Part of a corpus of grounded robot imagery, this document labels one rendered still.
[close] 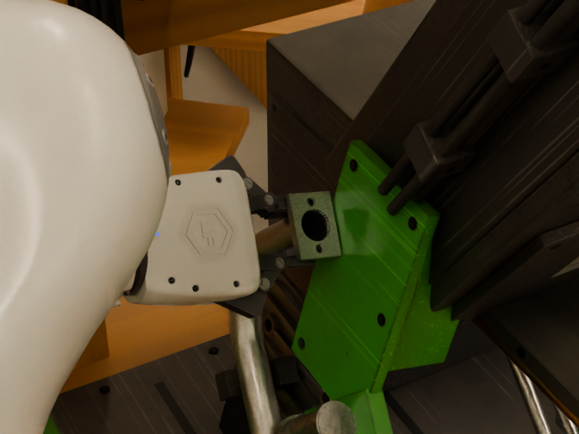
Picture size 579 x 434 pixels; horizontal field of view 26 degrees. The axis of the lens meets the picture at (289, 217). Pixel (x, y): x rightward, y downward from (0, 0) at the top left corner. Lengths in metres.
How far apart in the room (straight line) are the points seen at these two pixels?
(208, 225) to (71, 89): 0.54
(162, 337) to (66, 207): 0.99
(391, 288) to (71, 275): 0.57
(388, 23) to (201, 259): 0.39
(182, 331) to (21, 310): 1.00
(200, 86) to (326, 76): 2.41
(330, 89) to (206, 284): 0.26
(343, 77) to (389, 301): 0.26
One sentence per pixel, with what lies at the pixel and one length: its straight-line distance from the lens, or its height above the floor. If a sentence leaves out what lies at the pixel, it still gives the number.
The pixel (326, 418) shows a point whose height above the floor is 1.09.
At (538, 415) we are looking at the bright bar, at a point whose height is 1.05.
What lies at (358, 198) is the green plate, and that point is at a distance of 1.00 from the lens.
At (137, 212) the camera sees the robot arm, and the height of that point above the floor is 1.57.
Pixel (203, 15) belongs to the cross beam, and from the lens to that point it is 1.31.
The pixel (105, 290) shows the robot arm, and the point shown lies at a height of 1.54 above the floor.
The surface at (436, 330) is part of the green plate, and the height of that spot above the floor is 1.14.
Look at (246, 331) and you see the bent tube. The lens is 1.11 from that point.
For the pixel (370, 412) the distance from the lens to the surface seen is 1.01.
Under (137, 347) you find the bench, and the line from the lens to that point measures 1.40.
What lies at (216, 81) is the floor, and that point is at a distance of 3.58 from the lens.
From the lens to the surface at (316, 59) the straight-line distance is 1.18.
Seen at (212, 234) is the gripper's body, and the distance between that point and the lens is 0.96.
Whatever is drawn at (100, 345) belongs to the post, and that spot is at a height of 0.90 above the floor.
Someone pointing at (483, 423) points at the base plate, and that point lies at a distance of 1.29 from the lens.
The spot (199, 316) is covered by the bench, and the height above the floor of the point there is 0.88.
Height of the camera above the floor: 1.82
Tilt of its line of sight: 37 degrees down
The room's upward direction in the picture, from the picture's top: straight up
